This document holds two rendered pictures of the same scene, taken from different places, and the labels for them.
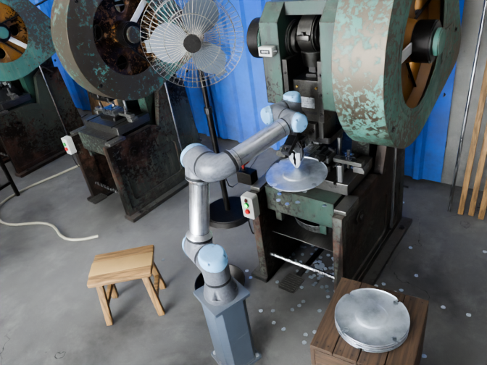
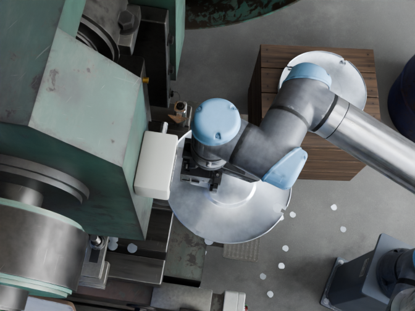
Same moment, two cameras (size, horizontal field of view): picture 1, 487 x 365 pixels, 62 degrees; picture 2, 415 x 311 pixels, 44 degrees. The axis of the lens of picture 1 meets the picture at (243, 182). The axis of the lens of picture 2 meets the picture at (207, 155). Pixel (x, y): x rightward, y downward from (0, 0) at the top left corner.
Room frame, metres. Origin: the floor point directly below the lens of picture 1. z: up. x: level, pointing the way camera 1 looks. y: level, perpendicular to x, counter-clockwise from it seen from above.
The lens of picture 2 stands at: (1.92, -0.02, 1.89)
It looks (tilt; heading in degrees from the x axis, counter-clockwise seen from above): 70 degrees down; 228
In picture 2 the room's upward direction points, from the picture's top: 9 degrees clockwise
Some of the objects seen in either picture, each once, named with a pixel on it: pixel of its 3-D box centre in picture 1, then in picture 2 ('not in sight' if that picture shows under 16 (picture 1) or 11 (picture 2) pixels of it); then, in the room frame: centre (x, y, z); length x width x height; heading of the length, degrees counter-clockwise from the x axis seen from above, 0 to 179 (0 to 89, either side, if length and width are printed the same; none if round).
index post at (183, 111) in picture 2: (340, 171); (180, 113); (1.64, -0.46, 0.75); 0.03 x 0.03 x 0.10; 48
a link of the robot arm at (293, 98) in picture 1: (292, 105); (216, 130); (1.69, -0.27, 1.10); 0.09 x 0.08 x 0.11; 118
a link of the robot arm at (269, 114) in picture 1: (277, 114); (272, 149); (1.63, -0.19, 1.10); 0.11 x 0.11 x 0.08; 28
